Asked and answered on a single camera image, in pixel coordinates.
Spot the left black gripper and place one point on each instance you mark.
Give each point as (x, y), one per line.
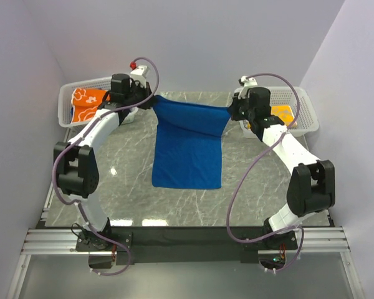
(145, 89)

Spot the right white plastic basket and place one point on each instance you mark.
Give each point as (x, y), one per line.
(305, 120)

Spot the black base beam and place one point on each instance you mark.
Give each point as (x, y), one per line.
(189, 244)

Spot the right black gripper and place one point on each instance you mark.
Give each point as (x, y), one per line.
(237, 101)

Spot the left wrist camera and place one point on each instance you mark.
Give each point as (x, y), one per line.
(138, 71)

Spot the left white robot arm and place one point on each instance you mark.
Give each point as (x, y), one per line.
(75, 174)

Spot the yellow duck towel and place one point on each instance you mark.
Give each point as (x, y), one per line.
(284, 112)

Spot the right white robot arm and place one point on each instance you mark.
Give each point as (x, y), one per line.
(312, 181)

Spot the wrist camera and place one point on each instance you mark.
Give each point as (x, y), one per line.
(246, 83)
(138, 71)

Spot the orange towel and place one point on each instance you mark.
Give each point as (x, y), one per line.
(85, 102)

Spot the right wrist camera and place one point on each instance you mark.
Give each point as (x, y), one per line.
(246, 83)

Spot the blue towel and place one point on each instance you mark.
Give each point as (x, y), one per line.
(188, 150)

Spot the left white plastic basket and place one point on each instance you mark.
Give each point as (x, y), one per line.
(65, 94)

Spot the white plastic basket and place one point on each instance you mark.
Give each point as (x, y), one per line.
(305, 120)
(65, 94)

